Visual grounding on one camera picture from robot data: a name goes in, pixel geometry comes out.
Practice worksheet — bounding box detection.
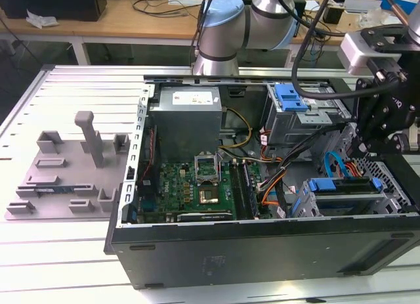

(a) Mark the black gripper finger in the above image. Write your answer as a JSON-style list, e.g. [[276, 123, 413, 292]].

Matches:
[[351, 112, 411, 158], [355, 58, 411, 102]]

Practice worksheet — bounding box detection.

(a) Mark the orange red power wire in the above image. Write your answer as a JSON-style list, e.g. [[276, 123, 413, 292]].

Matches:
[[344, 161, 366, 180]]

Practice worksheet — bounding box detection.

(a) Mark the blue data wire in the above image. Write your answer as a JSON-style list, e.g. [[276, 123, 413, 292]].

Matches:
[[323, 151, 349, 179]]

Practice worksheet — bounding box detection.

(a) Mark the hard disk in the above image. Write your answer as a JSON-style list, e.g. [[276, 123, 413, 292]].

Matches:
[[291, 177, 383, 218]]

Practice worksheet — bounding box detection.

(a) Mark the silver disk bay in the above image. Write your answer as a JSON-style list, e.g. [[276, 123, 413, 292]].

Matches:
[[291, 177, 400, 218]]

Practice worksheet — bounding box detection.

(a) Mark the clear plastic bag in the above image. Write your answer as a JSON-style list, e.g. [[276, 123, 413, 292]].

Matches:
[[357, 8, 400, 31]]

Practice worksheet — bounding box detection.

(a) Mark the grey flat box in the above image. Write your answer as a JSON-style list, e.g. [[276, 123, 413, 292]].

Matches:
[[343, 0, 383, 13]]

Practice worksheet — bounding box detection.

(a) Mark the blue cardboard box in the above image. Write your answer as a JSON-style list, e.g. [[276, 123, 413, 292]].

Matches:
[[380, 0, 420, 18]]

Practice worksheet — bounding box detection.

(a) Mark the small black speaker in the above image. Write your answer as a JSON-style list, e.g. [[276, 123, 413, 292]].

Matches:
[[323, 5, 344, 25]]

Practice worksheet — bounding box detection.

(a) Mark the metal optical drive cage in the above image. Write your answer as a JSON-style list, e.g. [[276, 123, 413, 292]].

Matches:
[[264, 82, 357, 147]]

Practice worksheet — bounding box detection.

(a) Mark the blue plastic drive latch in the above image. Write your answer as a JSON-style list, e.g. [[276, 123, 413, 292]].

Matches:
[[274, 83, 308, 113]]

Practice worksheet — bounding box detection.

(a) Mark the upright black box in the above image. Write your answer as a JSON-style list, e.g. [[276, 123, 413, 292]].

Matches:
[[293, 0, 306, 26]]

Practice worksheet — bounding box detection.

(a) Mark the installed RAM stick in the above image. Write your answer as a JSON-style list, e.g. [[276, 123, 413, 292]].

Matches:
[[241, 161, 261, 219]]

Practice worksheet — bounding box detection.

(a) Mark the black RAM slot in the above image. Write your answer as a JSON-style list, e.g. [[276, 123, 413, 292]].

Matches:
[[228, 160, 247, 219]]

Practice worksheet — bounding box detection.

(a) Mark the black PC case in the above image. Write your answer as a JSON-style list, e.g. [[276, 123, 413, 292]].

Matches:
[[103, 69, 420, 290]]

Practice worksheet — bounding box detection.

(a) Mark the metal socket cover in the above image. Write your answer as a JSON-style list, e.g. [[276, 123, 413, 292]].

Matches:
[[194, 152, 220, 184]]

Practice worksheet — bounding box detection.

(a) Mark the CPU socket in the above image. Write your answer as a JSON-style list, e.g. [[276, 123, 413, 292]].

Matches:
[[198, 183, 220, 205]]

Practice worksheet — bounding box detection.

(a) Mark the black graphics card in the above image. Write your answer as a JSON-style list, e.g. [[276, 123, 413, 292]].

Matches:
[[177, 211, 236, 223]]

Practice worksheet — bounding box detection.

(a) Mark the grey power supply unit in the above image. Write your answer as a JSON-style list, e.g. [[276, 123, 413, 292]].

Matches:
[[149, 86, 226, 163]]

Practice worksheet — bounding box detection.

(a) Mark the green motherboard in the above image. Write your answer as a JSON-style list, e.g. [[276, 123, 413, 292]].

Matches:
[[137, 159, 273, 223]]

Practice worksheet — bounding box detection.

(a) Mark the wooden desk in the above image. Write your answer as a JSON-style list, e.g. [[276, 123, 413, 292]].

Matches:
[[0, 0, 408, 67]]

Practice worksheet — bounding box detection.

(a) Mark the grey parts rack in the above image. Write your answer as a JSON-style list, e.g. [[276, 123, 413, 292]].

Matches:
[[3, 110, 131, 221]]

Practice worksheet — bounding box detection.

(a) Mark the RAM stick on rack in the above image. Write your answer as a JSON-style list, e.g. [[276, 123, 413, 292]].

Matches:
[[34, 185, 75, 194]]

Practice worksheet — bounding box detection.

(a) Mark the large black box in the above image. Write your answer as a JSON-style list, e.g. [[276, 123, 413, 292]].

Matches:
[[0, 0, 108, 22]]

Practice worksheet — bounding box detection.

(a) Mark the crumpled white plastic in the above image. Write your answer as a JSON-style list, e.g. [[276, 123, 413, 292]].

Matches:
[[26, 10, 59, 30]]

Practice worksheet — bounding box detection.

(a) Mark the black cable bundle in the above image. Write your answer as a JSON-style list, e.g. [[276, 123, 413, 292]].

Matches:
[[277, 121, 348, 173]]

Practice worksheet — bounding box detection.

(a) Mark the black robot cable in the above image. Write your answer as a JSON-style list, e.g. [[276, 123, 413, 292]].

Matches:
[[291, 0, 362, 100]]

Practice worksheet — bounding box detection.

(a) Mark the orange black wire bundle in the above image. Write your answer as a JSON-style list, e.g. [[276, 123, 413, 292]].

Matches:
[[257, 156, 293, 206]]

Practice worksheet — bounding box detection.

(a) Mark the yellow wire bundle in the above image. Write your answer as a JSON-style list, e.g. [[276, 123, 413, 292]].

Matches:
[[219, 107, 253, 150]]

